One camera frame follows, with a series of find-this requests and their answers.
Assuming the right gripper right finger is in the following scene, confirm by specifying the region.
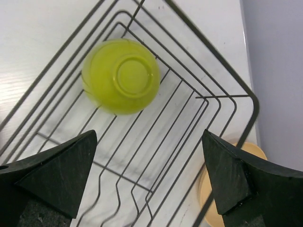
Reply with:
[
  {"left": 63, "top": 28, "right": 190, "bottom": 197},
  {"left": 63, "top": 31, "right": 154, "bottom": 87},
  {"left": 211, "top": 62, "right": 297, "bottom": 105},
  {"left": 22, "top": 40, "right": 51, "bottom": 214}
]
[{"left": 202, "top": 130, "right": 303, "bottom": 227}]

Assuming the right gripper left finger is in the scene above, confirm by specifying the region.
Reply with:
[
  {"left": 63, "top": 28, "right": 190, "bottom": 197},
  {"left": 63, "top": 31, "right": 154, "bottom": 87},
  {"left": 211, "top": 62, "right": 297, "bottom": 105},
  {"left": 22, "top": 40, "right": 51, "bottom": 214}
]
[{"left": 0, "top": 130, "right": 97, "bottom": 227}]

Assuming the yellow plastic plate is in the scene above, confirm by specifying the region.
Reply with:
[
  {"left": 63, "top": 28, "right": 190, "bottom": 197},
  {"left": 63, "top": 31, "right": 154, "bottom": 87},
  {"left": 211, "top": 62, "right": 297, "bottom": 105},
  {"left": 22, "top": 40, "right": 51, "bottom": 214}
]
[{"left": 198, "top": 142, "right": 267, "bottom": 227}]

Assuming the lime green bowl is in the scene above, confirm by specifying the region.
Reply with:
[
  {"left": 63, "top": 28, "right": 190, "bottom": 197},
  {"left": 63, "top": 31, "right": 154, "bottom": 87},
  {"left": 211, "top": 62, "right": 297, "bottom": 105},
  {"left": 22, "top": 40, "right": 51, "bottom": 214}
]
[{"left": 81, "top": 39, "right": 161, "bottom": 115}]

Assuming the dark wire dish rack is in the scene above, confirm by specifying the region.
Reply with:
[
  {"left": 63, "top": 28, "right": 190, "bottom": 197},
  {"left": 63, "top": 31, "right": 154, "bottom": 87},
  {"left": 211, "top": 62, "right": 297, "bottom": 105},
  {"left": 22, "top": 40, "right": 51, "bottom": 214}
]
[{"left": 0, "top": 0, "right": 254, "bottom": 227}]

